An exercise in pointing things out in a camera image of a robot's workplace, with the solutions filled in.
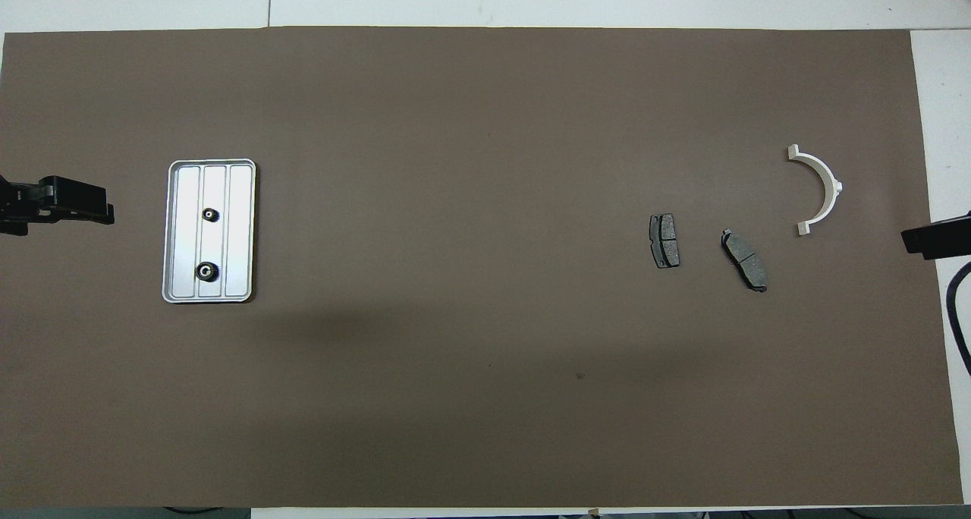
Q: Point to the long dark brake pad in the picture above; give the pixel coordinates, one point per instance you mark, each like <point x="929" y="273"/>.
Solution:
<point x="745" y="261"/>

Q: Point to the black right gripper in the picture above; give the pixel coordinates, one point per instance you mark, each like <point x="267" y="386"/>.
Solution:
<point x="956" y="236"/>

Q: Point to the white semicircular bracket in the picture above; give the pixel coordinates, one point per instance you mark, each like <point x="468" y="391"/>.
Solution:
<point x="827" y="177"/>

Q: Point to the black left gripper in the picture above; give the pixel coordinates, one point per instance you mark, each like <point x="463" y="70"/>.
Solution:
<point x="23" y="208"/>

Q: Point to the short dark brake pad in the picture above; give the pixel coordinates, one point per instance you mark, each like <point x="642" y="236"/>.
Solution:
<point x="665" y="240"/>

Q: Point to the large black bearing gear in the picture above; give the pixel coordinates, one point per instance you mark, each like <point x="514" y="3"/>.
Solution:
<point x="206" y="272"/>

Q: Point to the silver metal tray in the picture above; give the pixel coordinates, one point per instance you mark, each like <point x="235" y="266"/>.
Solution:
<point x="239" y="238"/>

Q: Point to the small black bearing gear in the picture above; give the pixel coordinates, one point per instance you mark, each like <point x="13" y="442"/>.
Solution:
<point x="211" y="214"/>

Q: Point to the brown table mat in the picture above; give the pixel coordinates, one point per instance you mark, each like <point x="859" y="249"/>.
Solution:
<point x="485" y="200"/>

